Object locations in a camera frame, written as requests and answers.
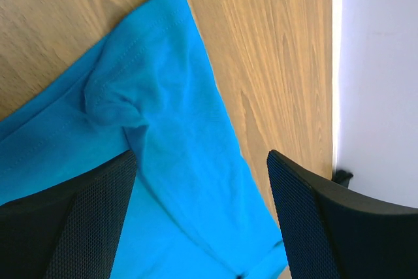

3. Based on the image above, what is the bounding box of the blue t-shirt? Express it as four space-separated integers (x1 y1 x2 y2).
1 0 287 278

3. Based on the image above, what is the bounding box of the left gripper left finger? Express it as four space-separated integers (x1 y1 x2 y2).
1 151 137 278

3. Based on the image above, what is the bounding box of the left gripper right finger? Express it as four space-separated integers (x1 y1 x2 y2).
266 150 417 278

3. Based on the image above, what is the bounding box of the folded black t-shirt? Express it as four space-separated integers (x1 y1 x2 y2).
331 169 353 188

